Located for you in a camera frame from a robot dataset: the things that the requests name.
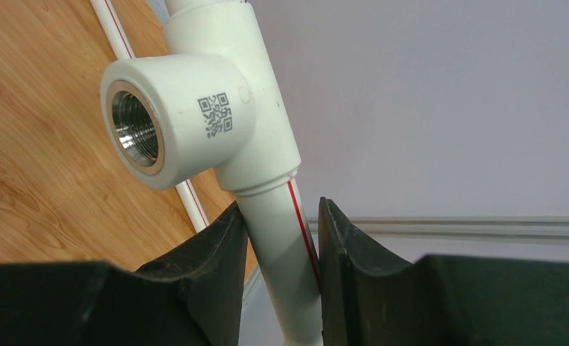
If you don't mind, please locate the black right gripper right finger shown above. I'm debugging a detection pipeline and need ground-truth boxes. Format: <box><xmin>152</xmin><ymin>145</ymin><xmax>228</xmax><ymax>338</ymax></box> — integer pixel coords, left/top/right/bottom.
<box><xmin>318</xmin><ymin>198</ymin><xmax>569</xmax><ymax>345</ymax></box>

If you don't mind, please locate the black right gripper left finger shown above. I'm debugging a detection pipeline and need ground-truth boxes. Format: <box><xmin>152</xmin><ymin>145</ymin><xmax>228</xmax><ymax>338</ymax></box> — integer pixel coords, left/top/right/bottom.
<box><xmin>0</xmin><ymin>204</ymin><xmax>247</xmax><ymax>345</ymax></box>

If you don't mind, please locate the white PVC pipe frame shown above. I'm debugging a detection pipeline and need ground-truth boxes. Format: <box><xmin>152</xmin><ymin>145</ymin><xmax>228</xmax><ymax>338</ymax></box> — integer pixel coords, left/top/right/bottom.
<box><xmin>100</xmin><ymin>1</ymin><xmax>323</xmax><ymax>345</ymax></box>

